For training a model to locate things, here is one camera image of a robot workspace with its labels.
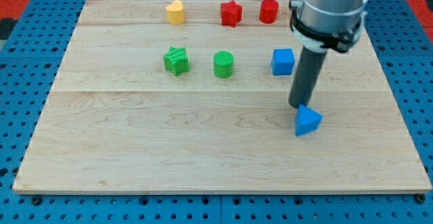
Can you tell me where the blue cube block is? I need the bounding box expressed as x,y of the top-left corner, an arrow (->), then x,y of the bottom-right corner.
271,49 -> 295,76

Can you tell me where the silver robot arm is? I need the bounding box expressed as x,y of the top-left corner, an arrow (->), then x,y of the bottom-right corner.
289,0 -> 367,53

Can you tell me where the blue triangle block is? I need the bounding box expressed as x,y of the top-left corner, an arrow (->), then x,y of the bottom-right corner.
295,104 -> 323,137

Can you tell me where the green cylinder block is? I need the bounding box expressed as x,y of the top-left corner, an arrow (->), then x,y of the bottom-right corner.
213,51 -> 234,79

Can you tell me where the green star block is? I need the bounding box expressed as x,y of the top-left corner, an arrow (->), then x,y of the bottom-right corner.
163,47 -> 189,76

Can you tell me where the light wooden board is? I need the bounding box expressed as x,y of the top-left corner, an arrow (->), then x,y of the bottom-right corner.
13,0 -> 432,195

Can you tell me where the red star block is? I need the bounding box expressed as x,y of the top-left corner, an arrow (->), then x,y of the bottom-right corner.
221,0 -> 243,27

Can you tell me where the yellow heart block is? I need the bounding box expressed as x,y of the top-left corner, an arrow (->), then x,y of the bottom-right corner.
166,0 -> 185,24

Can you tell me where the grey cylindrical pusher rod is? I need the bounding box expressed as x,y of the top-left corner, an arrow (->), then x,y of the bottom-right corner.
288,47 -> 327,108

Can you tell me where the red cylinder block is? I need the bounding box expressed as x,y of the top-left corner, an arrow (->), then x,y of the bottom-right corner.
259,0 -> 279,24

